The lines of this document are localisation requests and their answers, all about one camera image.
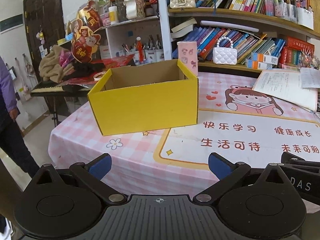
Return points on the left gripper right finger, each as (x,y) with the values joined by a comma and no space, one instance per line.
(229,176)

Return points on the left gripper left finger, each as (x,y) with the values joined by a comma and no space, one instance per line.
(90,175)

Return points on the pink checkered table mat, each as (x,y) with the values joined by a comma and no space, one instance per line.
(238,124)

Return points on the person in purple jacket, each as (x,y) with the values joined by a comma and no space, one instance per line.
(12,142)

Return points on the open workbook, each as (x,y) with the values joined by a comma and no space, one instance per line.
(286,85)

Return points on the white tape roll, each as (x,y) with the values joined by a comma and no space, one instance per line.
(98,76)

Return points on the loose printed paper sheet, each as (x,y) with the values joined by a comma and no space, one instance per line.
(310,77)

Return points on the electric keyboard piano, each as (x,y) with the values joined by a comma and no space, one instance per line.
(49,88)

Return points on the yellow cardboard box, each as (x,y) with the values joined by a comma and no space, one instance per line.
(153,96)

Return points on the black plush cloth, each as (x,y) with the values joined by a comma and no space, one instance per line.
(88,68)

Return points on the orange blue medicine box lower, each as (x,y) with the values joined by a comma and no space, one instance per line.
(262,65)

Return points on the orange blue medicine box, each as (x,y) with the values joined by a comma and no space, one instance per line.
(265,58)
(262,65)

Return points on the beige blanket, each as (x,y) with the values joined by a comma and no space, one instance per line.
(57,64)

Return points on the white quilted pearl purse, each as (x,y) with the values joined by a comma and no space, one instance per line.
(225,55)

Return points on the orange blue medicine box upper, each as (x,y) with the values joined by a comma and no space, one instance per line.
(265,58)

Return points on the red dictionary books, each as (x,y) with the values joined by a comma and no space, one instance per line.
(292,50)

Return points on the pink cylindrical pen holder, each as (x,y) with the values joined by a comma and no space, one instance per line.
(187,54)

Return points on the red hanging tassel ornament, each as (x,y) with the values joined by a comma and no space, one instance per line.
(139,47)

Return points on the red fortune god decoration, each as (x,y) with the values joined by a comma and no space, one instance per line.
(85,41)

